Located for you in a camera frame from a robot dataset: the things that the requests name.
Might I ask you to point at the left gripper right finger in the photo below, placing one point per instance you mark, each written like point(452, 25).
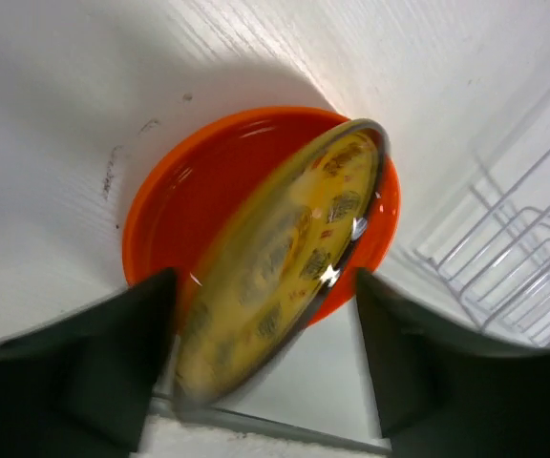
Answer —
point(444, 390)

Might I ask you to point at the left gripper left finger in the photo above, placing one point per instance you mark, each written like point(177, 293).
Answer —
point(82, 386)

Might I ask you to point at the yellow brown patterned plate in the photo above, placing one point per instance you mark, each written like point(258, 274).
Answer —
point(276, 261)

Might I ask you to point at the orange plastic plate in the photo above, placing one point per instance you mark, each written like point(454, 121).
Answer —
point(187, 197)

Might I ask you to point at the white foam front panel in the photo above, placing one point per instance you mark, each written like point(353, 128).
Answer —
point(168, 438)

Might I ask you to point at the white wire dish rack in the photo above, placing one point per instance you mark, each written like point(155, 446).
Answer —
point(484, 255)

